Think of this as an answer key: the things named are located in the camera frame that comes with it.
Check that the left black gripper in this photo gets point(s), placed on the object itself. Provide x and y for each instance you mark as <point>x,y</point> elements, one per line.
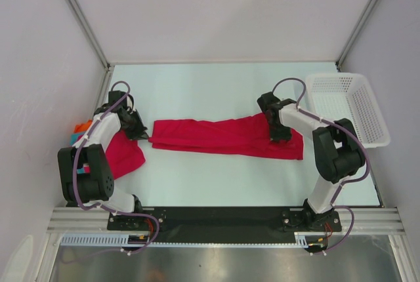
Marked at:
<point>134,135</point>

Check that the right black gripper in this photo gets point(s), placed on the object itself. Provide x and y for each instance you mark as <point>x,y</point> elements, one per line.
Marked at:
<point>275,136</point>

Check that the red t shirt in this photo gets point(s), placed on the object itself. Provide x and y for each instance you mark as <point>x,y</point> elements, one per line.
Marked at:
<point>123,155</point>
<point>248,136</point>

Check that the white perforated plastic basket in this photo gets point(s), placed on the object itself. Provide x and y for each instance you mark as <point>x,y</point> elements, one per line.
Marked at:
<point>348,95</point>

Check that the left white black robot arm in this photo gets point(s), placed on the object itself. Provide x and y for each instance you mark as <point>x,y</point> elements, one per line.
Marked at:
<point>85,174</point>

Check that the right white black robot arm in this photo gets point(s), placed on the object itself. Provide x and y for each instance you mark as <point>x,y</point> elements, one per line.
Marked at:
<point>338,153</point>

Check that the folded red t shirt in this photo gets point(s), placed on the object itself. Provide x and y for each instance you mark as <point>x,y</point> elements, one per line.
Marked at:
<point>123,155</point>

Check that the orange t shirt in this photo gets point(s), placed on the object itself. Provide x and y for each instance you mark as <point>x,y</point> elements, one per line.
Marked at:
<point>82,127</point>

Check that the teal t shirt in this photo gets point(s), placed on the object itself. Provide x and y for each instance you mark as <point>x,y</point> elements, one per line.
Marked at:
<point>75,137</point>

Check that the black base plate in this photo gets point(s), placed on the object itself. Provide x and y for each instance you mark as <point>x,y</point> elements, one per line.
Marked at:
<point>238,225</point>

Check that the right slotted cable duct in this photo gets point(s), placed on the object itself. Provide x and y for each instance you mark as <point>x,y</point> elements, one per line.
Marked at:
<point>311,239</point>

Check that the slotted cable duct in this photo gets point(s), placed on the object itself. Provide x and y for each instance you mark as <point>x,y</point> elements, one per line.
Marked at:
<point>104,240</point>
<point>311,239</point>

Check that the left slotted cable duct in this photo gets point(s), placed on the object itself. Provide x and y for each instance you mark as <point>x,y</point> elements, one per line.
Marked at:
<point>104,240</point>

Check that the aluminium frame rail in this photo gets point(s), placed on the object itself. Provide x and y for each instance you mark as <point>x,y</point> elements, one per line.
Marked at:
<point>377,221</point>

